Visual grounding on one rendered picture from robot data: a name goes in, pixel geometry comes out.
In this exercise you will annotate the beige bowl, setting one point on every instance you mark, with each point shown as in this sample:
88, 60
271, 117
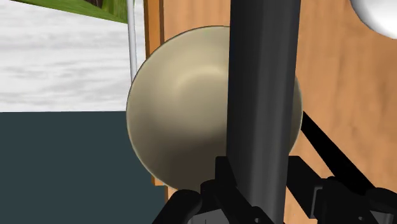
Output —
180, 118

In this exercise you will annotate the wooden table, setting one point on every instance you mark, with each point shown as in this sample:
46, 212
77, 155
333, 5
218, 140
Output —
344, 80

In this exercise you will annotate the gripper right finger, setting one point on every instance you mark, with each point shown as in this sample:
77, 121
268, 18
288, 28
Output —
341, 198

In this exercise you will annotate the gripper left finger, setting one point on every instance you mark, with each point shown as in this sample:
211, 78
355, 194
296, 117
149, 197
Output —
221, 186

